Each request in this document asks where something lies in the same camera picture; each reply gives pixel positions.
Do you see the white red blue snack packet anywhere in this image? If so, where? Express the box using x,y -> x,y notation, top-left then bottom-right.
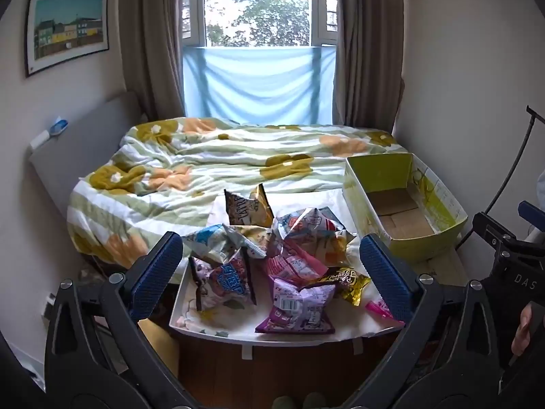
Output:
272,207 -> 338,244

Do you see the blue white tube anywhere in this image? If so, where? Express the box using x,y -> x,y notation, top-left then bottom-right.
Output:
30,117 -> 69,151

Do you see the green cardboard box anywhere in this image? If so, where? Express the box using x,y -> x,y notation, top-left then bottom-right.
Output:
343,152 -> 469,263

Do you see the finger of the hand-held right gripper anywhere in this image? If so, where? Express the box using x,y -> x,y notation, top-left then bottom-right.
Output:
517,200 -> 545,231
472,212 -> 518,261

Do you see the gold chip bag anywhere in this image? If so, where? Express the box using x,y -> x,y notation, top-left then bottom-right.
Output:
223,183 -> 275,227

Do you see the purple snack packet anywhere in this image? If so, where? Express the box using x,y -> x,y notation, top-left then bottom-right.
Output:
254,277 -> 337,335

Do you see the floral striped blanket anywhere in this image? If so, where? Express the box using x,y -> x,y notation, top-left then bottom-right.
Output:
67,117 -> 409,270

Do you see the pink blue dark-edged snack packet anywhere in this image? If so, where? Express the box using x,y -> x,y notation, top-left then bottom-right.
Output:
188,247 -> 258,312

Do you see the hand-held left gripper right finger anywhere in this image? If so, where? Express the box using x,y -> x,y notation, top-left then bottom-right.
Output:
341,233 -> 504,409

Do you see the yellow black snack packet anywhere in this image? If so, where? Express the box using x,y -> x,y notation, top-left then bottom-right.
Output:
313,266 -> 372,306

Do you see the white floral tray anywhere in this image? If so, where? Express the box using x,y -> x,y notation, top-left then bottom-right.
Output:
169,190 -> 407,348

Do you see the small bright pink packet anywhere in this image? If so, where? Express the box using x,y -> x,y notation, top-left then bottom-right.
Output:
365,300 -> 405,329

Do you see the person's right hand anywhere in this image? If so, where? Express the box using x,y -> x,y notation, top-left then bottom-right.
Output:
510,302 -> 545,358

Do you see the yellow envelope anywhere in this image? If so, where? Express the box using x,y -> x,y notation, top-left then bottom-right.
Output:
137,317 -> 182,381

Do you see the window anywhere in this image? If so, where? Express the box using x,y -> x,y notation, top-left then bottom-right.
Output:
181,0 -> 341,48

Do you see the framed house picture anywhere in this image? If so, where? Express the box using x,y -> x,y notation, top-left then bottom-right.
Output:
25,0 -> 110,78

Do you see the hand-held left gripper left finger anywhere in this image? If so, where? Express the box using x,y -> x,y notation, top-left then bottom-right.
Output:
45,231 -> 190,409

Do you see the grey headboard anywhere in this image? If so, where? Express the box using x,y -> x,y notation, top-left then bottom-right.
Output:
28,89 -> 148,239

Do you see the brown curtain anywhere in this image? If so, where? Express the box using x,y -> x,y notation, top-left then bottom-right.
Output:
118,0 -> 187,122
334,0 -> 406,136

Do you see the light blue cloth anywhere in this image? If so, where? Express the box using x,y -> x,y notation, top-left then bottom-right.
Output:
182,45 -> 337,126

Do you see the thin black rod stand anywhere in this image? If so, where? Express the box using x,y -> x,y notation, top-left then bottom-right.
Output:
462,104 -> 545,241

